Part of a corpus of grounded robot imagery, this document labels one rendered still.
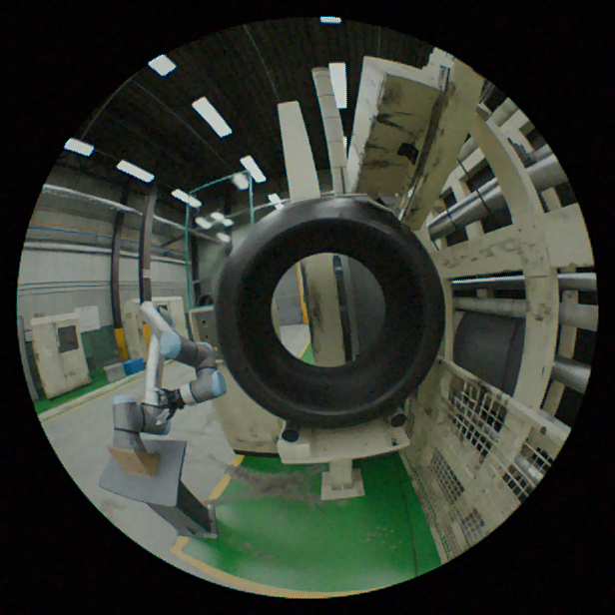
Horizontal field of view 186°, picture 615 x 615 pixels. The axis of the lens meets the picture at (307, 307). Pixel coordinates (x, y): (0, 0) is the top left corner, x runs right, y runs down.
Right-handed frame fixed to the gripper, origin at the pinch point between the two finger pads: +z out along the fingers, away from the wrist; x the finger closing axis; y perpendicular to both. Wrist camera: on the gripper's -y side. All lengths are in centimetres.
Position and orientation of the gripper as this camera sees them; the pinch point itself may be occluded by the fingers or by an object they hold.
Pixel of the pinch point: (153, 406)
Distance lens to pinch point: 91.4
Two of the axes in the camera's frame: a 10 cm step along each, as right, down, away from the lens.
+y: 0.6, -5.3, -8.4
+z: -8.9, 3.5, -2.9
